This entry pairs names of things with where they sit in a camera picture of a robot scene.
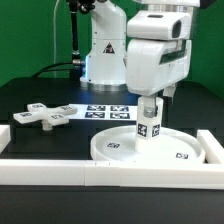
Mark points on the white round table top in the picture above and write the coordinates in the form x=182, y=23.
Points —
x=123, y=144

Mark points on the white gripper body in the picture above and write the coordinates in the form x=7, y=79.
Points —
x=146, y=74

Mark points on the white front fence bar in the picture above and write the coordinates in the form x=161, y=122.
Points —
x=105, y=173

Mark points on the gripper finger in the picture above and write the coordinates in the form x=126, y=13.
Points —
x=170, y=90
x=150, y=107

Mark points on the white right fence bar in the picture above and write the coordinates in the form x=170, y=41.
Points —
x=214, y=152

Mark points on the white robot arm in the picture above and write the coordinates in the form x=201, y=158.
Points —
x=106, y=62

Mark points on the black camera stand pole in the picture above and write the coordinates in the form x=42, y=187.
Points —
x=75, y=30

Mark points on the white cross-shaped table base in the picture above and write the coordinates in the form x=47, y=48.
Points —
x=49, y=117

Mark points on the white fence bar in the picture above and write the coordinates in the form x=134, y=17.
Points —
x=5, y=136
x=105, y=173
x=214, y=152

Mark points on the white left fence bar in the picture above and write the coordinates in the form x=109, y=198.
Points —
x=5, y=136

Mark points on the white marker sheet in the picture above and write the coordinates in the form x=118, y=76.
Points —
x=105, y=112

